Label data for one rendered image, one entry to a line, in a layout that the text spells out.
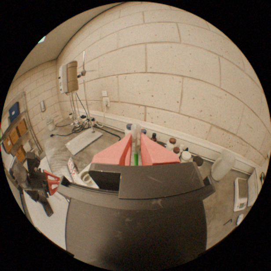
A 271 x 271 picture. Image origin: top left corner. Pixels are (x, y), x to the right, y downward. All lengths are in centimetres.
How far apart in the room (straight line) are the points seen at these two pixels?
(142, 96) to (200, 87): 37
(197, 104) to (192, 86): 11
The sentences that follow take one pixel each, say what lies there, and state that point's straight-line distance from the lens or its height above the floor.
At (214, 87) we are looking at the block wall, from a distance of 57.
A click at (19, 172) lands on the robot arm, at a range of 30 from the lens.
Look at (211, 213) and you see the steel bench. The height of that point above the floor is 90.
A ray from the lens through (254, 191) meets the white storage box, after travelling 90.
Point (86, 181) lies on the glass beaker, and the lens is 34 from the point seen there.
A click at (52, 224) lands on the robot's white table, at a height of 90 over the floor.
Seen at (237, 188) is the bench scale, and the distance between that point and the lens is 72.
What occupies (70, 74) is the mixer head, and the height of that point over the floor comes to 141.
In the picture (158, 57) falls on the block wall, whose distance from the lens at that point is 59.
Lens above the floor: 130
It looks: 35 degrees down
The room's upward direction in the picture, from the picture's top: straight up
